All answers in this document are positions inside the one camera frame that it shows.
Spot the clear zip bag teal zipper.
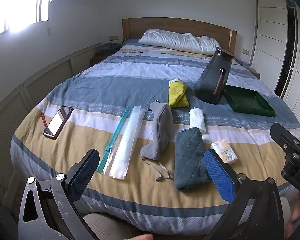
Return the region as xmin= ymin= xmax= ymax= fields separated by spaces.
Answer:
xmin=97 ymin=105 xmax=146 ymax=180

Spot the grey clothing bundle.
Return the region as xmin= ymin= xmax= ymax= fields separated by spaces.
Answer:
xmin=96 ymin=42 xmax=122 ymax=55

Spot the smartphone with red strap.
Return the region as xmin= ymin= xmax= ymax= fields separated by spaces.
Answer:
xmin=41 ymin=106 xmax=74 ymax=140

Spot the yellow cloth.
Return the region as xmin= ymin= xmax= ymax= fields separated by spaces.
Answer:
xmin=168 ymin=78 xmax=190 ymax=108

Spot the window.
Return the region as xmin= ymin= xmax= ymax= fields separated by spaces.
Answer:
xmin=0 ymin=0 xmax=69 ymax=40

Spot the white waffle cloth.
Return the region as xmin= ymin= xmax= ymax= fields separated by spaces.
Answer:
xmin=189 ymin=107 xmax=207 ymax=134

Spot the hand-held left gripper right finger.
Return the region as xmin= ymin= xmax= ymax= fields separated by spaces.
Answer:
xmin=203 ymin=149 xmax=285 ymax=240

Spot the person's left hand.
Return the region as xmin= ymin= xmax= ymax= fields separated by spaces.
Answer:
xmin=125 ymin=234 xmax=154 ymax=240

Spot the tissue packet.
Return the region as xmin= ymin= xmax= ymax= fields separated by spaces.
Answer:
xmin=210 ymin=141 xmax=238 ymax=165

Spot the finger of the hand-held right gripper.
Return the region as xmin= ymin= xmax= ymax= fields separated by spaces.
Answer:
xmin=270 ymin=122 xmax=300 ymax=155

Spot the wooden bed headboard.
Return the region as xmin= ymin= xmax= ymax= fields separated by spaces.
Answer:
xmin=122 ymin=17 xmax=237 ymax=55

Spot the wooden nightstand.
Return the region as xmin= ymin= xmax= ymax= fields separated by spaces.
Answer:
xmin=91 ymin=52 xmax=115 ymax=67
xmin=236 ymin=59 xmax=261 ymax=79

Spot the white wardrobe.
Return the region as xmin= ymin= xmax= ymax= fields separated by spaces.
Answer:
xmin=250 ymin=0 xmax=300 ymax=128

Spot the dark teal quilted towel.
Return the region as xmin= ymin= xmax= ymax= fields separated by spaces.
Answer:
xmin=174 ymin=127 xmax=213 ymax=192

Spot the striped bed quilt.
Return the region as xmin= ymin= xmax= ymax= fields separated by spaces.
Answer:
xmin=10 ymin=39 xmax=300 ymax=235

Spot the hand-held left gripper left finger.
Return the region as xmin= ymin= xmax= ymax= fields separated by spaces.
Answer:
xmin=18 ymin=149 xmax=100 ymax=240

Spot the grey eye mask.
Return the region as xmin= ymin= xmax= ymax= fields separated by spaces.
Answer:
xmin=140 ymin=100 xmax=175 ymax=182

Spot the person's right hand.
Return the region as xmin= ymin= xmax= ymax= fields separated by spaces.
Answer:
xmin=286 ymin=192 xmax=300 ymax=234

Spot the green tray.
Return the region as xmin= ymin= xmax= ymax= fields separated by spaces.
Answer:
xmin=224 ymin=84 xmax=276 ymax=117

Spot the white pillow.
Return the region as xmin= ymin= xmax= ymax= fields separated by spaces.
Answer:
xmin=138 ymin=29 xmax=220 ymax=55

